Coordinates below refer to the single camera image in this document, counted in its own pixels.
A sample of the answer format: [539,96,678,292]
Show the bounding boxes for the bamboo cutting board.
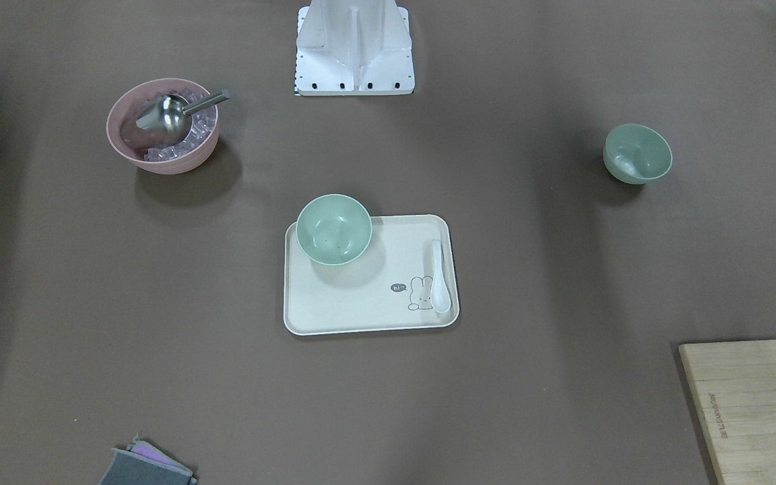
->
[678,339,776,484]

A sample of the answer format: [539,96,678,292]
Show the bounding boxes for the green bowl on tray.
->
[295,194,373,266]

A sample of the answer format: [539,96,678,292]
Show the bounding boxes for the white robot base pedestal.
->
[294,1,416,96]

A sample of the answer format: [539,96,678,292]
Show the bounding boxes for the metal ice scoop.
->
[135,90,232,136]

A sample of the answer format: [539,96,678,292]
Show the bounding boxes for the green bowl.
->
[602,123,672,185]
[295,194,373,266]

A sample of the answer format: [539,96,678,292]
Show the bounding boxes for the grey purple folded cloths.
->
[99,438,198,484]

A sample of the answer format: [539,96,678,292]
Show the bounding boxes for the cream rabbit tray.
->
[283,214,461,335]

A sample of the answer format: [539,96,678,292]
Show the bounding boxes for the pink bowl with ice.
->
[106,79,220,175]

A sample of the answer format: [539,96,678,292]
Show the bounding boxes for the white ceramic spoon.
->
[430,240,451,314]

